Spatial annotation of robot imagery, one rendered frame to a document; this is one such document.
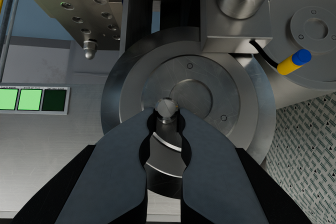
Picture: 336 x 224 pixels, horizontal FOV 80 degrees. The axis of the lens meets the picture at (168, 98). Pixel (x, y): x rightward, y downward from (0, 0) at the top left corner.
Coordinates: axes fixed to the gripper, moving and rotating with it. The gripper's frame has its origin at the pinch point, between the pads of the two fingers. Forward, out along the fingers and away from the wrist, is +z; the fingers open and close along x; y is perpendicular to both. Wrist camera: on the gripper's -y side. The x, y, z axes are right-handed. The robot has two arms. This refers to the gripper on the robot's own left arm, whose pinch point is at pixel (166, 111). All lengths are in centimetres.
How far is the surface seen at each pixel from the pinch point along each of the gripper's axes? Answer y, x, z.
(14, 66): 78, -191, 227
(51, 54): 66, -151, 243
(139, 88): 0.3, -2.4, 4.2
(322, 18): -4.9, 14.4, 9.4
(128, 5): -5.6, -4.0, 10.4
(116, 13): -3.1, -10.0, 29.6
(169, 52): -2.2, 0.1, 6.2
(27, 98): 17, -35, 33
